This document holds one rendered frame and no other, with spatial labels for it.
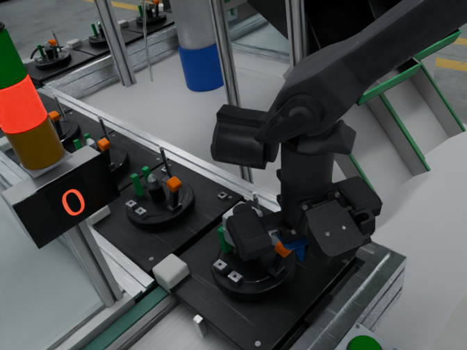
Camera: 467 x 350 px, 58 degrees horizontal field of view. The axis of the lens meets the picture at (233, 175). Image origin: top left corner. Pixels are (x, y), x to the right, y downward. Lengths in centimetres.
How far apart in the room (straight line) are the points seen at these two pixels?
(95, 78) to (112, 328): 121
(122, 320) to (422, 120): 68
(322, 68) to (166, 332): 51
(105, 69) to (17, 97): 130
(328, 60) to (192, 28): 110
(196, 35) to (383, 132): 82
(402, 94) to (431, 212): 25
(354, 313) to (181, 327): 27
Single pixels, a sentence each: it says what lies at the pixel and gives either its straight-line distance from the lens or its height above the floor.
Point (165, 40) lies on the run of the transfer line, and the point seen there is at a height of 93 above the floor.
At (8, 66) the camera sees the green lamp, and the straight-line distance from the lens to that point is 49.
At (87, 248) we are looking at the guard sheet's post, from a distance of 67.
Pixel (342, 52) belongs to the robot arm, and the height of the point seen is 136.
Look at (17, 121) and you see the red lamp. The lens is 51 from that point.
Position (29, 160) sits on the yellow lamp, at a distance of 53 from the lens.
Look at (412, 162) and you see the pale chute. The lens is 84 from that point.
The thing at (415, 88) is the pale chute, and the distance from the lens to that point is 96.
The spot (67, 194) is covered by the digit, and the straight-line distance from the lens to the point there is 55.
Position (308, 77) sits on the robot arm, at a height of 135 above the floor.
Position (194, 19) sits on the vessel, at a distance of 146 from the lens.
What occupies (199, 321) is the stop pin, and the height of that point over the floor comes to 97.
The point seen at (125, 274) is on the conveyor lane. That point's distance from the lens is 79.
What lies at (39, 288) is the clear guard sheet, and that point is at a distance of 68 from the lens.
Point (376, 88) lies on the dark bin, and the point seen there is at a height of 121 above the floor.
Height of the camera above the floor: 151
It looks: 37 degrees down
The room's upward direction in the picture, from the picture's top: 11 degrees counter-clockwise
